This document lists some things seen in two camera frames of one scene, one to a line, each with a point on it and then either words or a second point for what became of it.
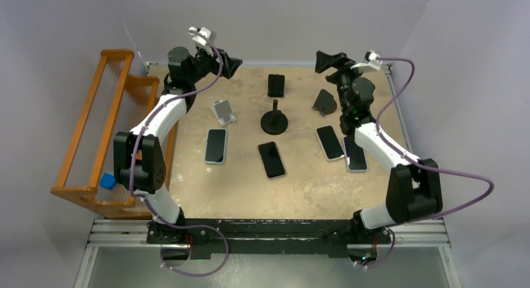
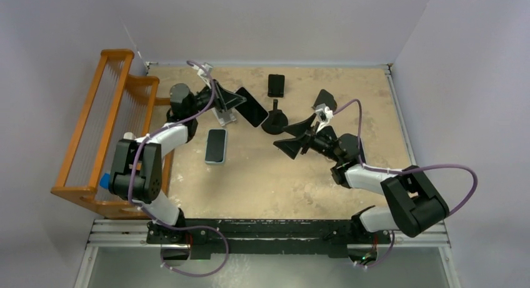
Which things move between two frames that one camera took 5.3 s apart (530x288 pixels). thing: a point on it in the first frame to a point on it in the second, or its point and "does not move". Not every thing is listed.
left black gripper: (229, 64) to (224, 99)
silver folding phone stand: (224, 112) does not move
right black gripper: (324, 62) to (292, 147)
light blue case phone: (216, 145) does not move
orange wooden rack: (118, 99) does not move
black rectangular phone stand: (275, 85) does not move
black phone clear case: (272, 160) to (254, 112)
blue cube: (107, 180) does not move
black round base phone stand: (274, 122) does not move
